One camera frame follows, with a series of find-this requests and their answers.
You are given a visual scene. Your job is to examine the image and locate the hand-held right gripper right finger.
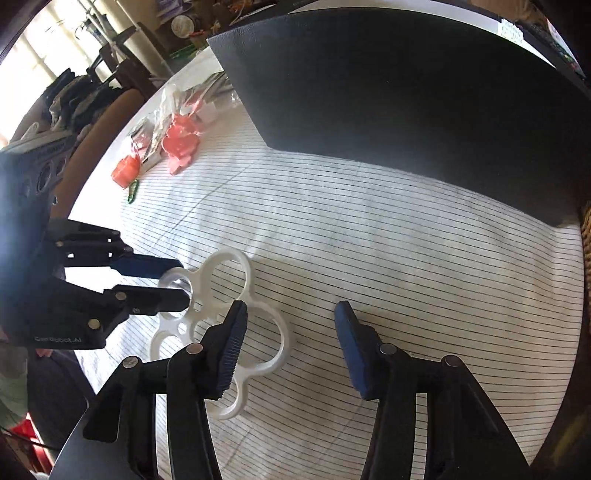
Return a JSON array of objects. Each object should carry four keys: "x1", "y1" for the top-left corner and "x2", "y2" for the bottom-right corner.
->
[{"x1": 334, "y1": 300, "x2": 532, "y2": 480}]

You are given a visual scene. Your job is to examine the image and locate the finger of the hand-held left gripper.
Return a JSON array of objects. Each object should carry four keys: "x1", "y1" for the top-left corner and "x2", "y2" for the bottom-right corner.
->
[
  {"x1": 51, "y1": 219, "x2": 186, "y2": 280},
  {"x1": 87, "y1": 284, "x2": 193, "y2": 334}
]

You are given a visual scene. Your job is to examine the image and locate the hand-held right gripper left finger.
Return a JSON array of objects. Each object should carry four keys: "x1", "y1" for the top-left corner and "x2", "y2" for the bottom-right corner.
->
[{"x1": 83, "y1": 300, "x2": 249, "y2": 480}]

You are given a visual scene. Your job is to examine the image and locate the white plastic ring holder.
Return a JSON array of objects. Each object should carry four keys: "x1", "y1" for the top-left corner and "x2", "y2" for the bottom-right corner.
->
[{"x1": 150, "y1": 248, "x2": 293, "y2": 421}]

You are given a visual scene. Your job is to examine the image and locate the orange flower cutter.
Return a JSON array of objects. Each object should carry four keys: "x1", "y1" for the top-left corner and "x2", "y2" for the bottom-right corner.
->
[{"x1": 112, "y1": 154, "x2": 140, "y2": 190}]

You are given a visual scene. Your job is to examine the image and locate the pink plastic cutters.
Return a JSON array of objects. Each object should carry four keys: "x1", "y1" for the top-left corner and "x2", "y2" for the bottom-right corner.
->
[{"x1": 163, "y1": 114, "x2": 201, "y2": 175}]

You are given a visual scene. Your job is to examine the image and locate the brown armchair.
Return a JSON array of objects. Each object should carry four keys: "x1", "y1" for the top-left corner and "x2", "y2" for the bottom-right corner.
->
[{"x1": 9, "y1": 88, "x2": 144, "y2": 199}]

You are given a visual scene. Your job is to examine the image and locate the pile of folded clothes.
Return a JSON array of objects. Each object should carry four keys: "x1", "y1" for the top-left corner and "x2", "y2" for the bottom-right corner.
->
[{"x1": 44, "y1": 68, "x2": 122, "y2": 134}]

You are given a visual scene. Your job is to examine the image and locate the clear plastic bag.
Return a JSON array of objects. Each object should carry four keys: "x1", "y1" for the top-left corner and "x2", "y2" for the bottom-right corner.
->
[{"x1": 152, "y1": 85, "x2": 209, "y2": 139}]

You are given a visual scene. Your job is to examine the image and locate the red plastic object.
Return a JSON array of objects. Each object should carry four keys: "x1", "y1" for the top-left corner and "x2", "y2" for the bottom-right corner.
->
[{"x1": 8, "y1": 421, "x2": 43, "y2": 463}]

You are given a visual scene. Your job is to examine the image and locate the dark wooden chair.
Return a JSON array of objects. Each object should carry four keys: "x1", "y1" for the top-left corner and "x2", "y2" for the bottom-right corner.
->
[{"x1": 88, "y1": 25, "x2": 176, "y2": 88}]

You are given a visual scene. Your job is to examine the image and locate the round table clock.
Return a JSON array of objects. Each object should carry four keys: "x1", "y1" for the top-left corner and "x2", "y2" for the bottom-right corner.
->
[{"x1": 171, "y1": 14, "x2": 197, "y2": 38}]

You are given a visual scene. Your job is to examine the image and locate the black desk mat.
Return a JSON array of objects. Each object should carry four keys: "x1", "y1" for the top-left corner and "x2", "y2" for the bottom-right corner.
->
[{"x1": 208, "y1": 8, "x2": 583, "y2": 228}]

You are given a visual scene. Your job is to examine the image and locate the white printed box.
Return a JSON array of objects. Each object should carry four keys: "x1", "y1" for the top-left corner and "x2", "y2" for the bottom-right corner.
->
[{"x1": 498, "y1": 19, "x2": 525, "y2": 44}]

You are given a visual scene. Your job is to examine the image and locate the black remote control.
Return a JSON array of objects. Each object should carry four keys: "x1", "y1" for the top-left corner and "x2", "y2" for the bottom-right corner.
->
[{"x1": 526, "y1": 23, "x2": 578, "y2": 70}]

